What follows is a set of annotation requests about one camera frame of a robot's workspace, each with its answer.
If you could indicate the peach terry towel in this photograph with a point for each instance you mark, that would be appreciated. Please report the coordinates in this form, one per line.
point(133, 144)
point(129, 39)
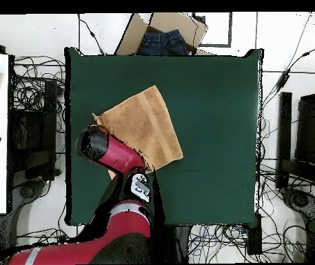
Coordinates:
point(146, 124)

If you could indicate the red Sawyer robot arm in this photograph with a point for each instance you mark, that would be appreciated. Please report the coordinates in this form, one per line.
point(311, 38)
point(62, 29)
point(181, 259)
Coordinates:
point(115, 154)

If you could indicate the black flat panel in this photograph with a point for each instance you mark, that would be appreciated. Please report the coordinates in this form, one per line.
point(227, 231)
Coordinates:
point(310, 129)

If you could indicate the dark green table cloth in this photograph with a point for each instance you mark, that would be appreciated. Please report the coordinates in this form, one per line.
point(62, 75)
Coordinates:
point(215, 138)

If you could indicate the blue denim jeans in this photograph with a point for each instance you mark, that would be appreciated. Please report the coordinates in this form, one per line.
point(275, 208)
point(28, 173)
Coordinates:
point(162, 44)

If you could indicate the brown cardboard box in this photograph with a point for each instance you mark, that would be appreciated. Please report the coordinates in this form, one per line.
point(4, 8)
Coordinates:
point(135, 36)

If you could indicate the black equipment rack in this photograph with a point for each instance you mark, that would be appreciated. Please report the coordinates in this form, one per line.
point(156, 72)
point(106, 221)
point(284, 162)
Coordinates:
point(33, 154)

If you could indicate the grey office chair base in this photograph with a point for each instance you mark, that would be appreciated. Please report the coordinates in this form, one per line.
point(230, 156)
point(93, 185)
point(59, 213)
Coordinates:
point(27, 191)

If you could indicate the black office chair base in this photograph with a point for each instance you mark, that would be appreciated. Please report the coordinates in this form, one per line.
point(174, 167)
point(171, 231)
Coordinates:
point(300, 201)

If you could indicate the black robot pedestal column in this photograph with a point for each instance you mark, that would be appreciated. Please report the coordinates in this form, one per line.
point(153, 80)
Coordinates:
point(180, 243)

